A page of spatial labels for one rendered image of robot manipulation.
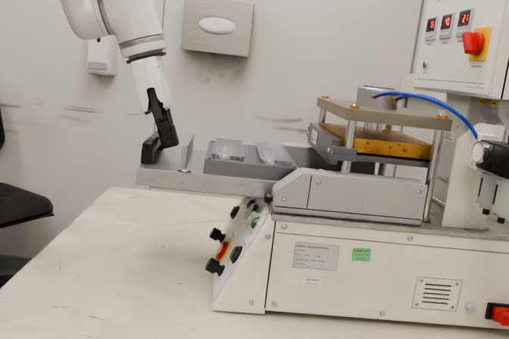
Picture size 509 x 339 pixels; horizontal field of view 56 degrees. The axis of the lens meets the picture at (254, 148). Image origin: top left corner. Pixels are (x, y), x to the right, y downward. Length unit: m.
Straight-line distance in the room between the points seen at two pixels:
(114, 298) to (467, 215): 0.61
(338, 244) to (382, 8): 1.72
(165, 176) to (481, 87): 0.55
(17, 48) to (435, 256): 2.10
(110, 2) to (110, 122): 1.53
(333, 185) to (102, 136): 1.75
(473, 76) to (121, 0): 0.62
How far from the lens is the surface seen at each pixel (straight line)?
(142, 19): 0.88
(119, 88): 2.37
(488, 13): 0.90
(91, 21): 0.90
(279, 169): 0.83
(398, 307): 0.89
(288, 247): 0.80
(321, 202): 0.79
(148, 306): 0.85
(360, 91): 0.93
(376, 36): 2.38
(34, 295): 0.90
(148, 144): 0.85
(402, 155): 0.87
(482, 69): 0.88
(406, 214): 0.83
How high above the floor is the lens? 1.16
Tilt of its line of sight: 10 degrees down
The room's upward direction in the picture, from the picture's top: 6 degrees clockwise
